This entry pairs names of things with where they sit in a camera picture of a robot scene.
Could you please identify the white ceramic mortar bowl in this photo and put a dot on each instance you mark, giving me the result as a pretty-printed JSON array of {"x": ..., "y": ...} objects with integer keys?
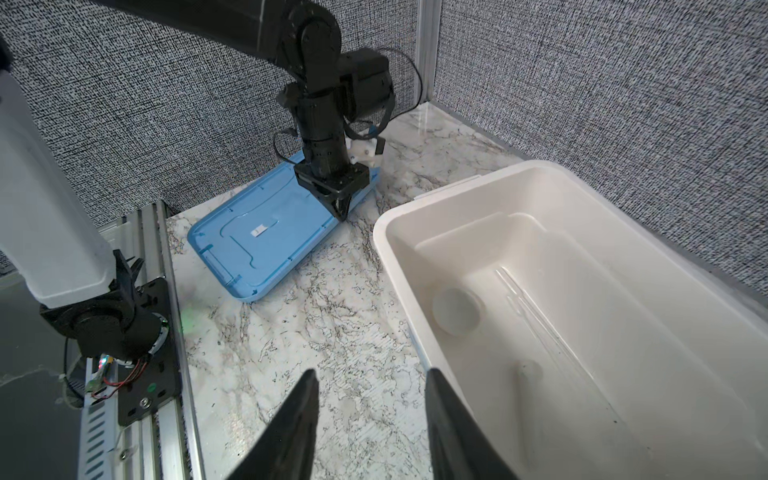
[{"x": 456, "y": 310}]

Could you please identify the blue plastic box lid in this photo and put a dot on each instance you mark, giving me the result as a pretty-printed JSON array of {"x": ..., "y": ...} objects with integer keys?
[{"x": 254, "y": 239}]

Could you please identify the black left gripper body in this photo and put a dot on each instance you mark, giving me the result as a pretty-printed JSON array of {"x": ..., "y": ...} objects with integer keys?
[{"x": 333, "y": 187}]

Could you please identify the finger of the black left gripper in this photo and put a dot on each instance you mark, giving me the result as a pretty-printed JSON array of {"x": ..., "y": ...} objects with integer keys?
[{"x": 339, "y": 207}]

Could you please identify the white plastic storage box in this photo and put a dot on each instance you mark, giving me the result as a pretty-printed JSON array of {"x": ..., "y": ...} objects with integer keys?
[{"x": 682, "y": 360}]

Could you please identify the white ceramic pestle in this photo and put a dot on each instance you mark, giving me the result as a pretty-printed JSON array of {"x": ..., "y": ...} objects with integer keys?
[{"x": 528, "y": 375}]

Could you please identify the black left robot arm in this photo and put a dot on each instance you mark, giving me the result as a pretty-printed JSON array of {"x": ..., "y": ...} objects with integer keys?
[{"x": 85, "y": 288}]

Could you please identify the clear glass stirring rod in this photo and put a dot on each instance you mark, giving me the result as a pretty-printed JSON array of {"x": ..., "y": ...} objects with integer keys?
[{"x": 575, "y": 377}]

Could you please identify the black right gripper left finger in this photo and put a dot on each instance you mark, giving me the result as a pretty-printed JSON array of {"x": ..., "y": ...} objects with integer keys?
[{"x": 285, "y": 450}]

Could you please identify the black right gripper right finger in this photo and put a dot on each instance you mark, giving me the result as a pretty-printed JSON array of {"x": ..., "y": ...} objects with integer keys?
[{"x": 458, "y": 447}]

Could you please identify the left corner aluminium frame post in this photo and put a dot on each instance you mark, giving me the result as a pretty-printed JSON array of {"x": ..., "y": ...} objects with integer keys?
[{"x": 426, "y": 46}]

